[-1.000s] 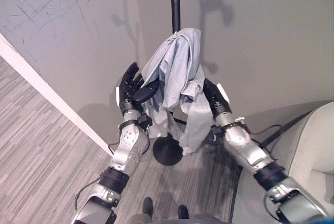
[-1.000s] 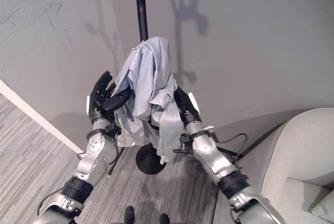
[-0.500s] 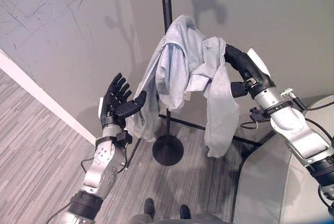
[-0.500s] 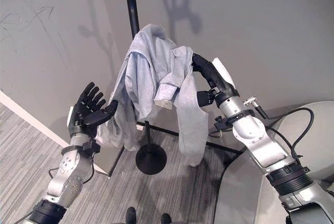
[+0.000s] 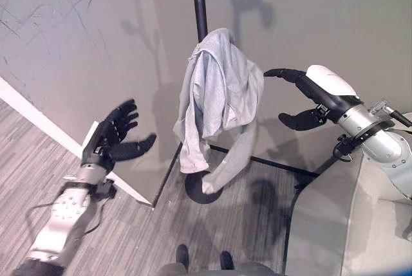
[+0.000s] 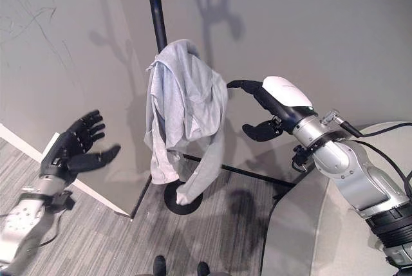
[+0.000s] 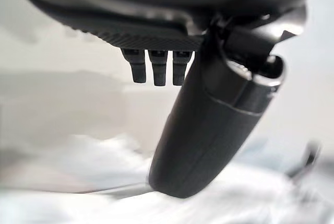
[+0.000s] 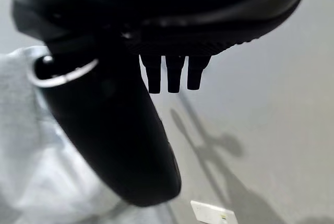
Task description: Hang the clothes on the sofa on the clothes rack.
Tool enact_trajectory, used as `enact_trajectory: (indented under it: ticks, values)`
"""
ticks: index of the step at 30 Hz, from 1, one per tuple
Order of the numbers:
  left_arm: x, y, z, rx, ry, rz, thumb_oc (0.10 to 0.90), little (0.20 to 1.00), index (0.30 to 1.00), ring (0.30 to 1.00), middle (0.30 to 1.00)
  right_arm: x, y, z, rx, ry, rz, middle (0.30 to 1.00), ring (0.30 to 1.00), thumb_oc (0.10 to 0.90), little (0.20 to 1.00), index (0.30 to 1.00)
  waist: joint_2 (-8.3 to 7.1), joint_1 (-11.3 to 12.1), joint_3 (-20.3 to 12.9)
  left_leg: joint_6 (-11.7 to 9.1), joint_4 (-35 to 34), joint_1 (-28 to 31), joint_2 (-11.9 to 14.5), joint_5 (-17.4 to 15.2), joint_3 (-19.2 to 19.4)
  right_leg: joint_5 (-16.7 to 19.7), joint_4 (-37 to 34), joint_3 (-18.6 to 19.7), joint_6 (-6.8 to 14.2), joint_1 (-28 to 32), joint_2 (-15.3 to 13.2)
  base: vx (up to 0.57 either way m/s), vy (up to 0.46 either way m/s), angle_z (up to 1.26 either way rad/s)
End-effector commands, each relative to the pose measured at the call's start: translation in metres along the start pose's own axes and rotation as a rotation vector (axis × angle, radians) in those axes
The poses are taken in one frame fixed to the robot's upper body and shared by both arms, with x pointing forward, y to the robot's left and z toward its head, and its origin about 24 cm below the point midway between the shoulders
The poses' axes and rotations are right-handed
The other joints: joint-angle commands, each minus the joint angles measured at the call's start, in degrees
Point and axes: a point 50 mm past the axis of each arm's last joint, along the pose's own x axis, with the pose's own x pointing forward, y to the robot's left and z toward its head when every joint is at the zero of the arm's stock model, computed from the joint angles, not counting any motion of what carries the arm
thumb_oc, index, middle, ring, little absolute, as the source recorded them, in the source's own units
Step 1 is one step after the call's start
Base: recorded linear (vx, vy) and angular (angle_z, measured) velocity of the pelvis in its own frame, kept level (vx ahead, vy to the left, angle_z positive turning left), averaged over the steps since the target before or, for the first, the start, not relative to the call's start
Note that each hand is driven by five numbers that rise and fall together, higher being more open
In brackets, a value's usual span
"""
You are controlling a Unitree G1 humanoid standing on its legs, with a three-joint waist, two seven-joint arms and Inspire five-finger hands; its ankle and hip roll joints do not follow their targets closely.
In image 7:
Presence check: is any black clothes hanger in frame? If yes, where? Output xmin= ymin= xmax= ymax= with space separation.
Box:
xmin=285 ymin=140 xmax=324 ymax=179

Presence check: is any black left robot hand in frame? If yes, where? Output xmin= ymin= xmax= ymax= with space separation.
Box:
xmin=12 ymin=0 xmax=317 ymax=199

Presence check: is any white garment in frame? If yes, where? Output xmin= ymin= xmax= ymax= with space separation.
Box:
xmin=0 ymin=134 xmax=334 ymax=224

